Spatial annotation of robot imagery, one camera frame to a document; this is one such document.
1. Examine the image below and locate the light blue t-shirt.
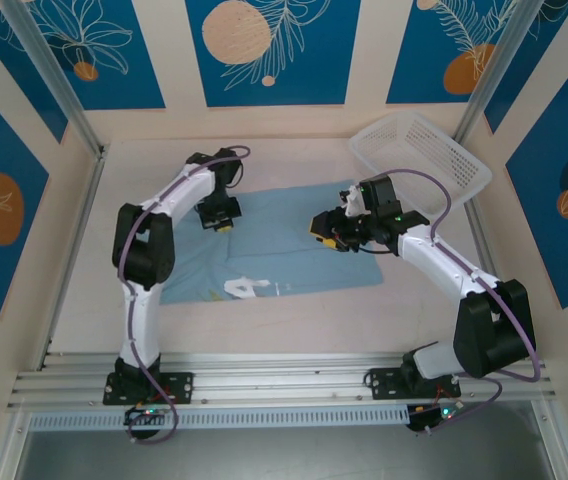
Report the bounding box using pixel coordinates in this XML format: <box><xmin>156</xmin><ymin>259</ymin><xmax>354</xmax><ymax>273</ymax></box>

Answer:
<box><xmin>158</xmin><ymin>179</ymin><xmax>385</xmax><ymax>306</ymax></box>

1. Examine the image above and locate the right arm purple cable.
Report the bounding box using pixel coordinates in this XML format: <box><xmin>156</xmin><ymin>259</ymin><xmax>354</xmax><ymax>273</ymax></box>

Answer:
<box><xmin>363</xmin><ymin>168</ymin><xmax>540</xmax><ymax>434</ymax></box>

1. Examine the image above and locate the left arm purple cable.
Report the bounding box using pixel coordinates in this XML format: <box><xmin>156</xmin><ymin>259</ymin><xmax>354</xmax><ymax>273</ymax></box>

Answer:
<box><xmin>116</xmin><ymin>144</ymin><xmax>253</xmax><ymax>446</ymax></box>

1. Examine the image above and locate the white slotted cable duct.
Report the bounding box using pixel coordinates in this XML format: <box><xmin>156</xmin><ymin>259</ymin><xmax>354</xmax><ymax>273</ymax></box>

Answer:
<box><xmin>28</xmin><ymin>405</ymin><xmax>413</xmax><ymax>431</ymax></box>

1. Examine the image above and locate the white plastic mesh basket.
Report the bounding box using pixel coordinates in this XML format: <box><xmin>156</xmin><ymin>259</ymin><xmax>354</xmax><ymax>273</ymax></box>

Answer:
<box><xmin>348</xmin><ymin>110</ymin><xmax>494</xmax><ymax>217</ymax></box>

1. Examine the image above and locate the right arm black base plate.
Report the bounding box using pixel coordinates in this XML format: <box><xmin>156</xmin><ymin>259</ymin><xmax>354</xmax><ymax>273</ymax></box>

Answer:
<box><xmin>366</xmin><ymin>366</ymin><xmax>463</xmax><ymax>401</ymax></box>

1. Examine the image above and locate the aluminium corner post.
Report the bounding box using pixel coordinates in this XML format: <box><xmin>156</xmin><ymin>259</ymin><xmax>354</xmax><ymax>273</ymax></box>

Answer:
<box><xmin>451</xmin><ymin>0</ymin><xmax>543</xmax><ymax>146</ymax></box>
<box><xmin>1</xmin><ymin>0</ymin><xmax>110</xmax><ymax>159</ymax></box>

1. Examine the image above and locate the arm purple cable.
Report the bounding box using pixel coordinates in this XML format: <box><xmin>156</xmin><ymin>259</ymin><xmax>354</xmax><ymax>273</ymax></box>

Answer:
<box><xmin>116</xmin><ymin>144</ymin><xmax>253</xmax><ymax>446</ymax></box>
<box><xmin>363</xmin><ymin>168</ymin><xmax>540</xmax><ymax>434</ymax></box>

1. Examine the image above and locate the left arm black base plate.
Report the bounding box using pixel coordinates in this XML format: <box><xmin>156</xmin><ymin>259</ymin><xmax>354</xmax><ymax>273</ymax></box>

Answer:
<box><xmin>102</xmin><ymin>371</ymin><xmax>196</xmax><ymax>406</ymax></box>

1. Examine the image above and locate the aluminium rail frame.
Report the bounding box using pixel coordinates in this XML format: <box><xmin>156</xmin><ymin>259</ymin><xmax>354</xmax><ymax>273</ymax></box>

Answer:
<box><xmin>6</xmin><ymin>352</ymin><xmax>558</xmax><ymax>411</ymax></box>

